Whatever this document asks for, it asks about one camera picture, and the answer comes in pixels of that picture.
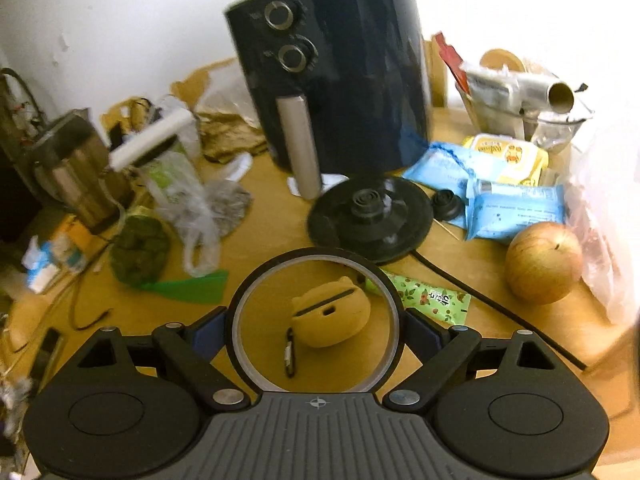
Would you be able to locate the steel electric kettle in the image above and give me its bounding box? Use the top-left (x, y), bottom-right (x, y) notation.
top-left (19, 108), bottom-right (134, 234)

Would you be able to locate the yellow apple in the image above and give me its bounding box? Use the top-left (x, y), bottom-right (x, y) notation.
top-left (504, 222), bottom-right (585, 304)

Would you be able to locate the black smartphone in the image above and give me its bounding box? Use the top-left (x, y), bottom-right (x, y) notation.
top-left (29, 327), bottom-right (66, 382)

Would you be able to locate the yellow earbud case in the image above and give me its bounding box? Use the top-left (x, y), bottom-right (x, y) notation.
top-left (284, 276), bottom-right (372, 379)

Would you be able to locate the crumpled clear plastic bag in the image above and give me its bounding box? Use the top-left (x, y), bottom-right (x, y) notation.
top-left (199, 64), bottom-right (262, 132)

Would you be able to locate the clear bag of dark seeds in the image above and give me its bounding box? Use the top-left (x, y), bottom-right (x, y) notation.
top-left (149, 152), bottom-right (254, 279)

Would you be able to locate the round wooden lid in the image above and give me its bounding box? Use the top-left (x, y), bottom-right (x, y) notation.
top-left (479, 48), bottom-right (526, 74)

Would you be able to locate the large clear plastic bag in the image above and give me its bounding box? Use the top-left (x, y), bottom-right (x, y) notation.
top-left (564, 122), bottom-right (640, 327)

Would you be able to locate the yellow wet wipe packet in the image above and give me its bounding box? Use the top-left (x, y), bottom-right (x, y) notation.
top-left (459, 133), bottom-right (550, 187)

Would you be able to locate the flat blue wet wipe packet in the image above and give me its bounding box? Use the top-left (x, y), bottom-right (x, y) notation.
top-left (465, 178), bottom-right (566, 244)

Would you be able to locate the thin black cable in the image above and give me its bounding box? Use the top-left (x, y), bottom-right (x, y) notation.
top-left (69, 280), bottom-right (112, 332)

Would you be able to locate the white paper tag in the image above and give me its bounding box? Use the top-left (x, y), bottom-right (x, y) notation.
top-left (287, 173), bottom-right (349, 197)

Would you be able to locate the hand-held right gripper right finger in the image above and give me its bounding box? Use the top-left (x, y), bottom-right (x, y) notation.
top-left (382, 308), bottom-right (563, 408)

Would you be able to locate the blue white tissue box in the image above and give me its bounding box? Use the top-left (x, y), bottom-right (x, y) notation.
top-left (22, 237), bottom-right (61, 292)

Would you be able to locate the small pill bottle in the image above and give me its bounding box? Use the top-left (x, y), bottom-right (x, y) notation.
top-left (52, 232), bottom-right (84, 274)

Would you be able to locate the white jar green label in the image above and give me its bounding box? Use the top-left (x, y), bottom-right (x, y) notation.
top-left (144, 137), bottom-right (202, 197)

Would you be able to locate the green net bag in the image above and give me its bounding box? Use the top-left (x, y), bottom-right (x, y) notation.
top-left (109, 214), bottom-right (230, 304)

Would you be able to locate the brown paper bag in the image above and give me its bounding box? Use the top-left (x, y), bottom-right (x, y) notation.
top-left (197, 109), bottom-right (269, 162)

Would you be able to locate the silver foil roll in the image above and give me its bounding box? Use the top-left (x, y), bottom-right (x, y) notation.
top-left (514, 72), bottom-right (577, 114)

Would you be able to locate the black tape roll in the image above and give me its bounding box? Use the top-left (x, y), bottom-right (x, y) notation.
top-left (227, 248), bottom-right (404, 394)

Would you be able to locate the glass bowl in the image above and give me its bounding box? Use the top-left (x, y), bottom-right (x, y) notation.
top-left (454, 56), bottom-right (594, 154)

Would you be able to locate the opened blue wet wipe packet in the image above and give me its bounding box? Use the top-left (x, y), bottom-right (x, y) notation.
top-left (402, 140), bottom-right (477, 197)

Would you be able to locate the black round plug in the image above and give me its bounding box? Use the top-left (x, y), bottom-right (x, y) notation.
top-left (430, 188), bottom-right (469, 222)

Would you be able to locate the green sachet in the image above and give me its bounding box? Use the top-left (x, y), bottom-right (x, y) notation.
top-left (364, 269), bottom-right (472, 324)

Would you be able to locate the red packet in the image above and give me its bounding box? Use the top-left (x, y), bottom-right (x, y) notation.
top-left (432, 32), bottom-right (469, 97)

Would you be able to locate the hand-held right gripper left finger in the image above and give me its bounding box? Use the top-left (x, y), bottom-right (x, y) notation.
top-left (77, 307), bottom-right (251, 411)

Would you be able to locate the black kettle cord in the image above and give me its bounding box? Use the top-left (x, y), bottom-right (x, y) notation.
top-left (409, 249), bottom-right (589, 372)

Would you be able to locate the black round lid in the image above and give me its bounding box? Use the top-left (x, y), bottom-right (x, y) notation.
top-left (307, 175), bottom-right (435, 265)

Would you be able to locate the dark blue air fryer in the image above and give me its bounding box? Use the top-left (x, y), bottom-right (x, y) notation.
top-left (223, 0), bottom-right (432, 201)

